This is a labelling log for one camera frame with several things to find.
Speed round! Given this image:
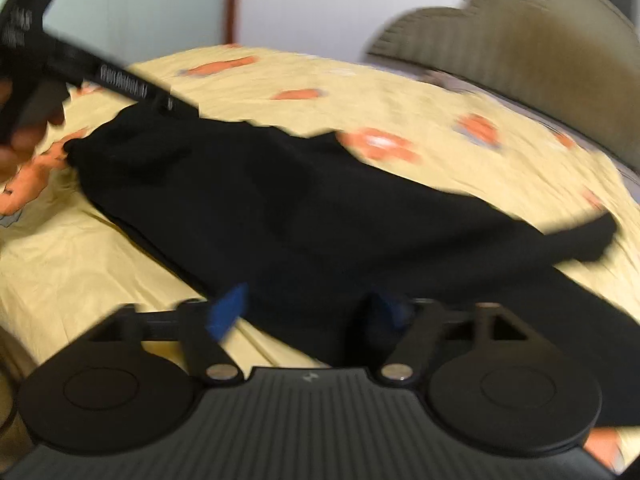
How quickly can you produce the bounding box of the person's left hand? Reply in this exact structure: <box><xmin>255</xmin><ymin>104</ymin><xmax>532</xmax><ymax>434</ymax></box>
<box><xmin>0</xmin><ymin>102</ymin><xmax>65</xmax><ymax>182</ymax></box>

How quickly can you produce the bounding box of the yellow carrot print bedspread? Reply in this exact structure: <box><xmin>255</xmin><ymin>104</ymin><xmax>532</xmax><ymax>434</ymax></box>
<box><xmin>0</xmin><ymin>44</ymin><xmax>640</xmax><ymax>476</ymax></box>

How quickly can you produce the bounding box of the black cloth garment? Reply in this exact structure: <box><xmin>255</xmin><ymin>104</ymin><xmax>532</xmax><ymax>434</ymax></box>
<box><xmin>64</xmin><ymin>104</ymin><xmax>639</xmax><ymax>426</ymax></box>

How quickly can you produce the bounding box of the olive upholstered headboard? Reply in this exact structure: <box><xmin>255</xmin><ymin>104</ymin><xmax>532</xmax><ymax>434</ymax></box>
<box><xmin>369</xmin><ymin>0</ymin><xmax>639</xmax><ymax>169</ymax></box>

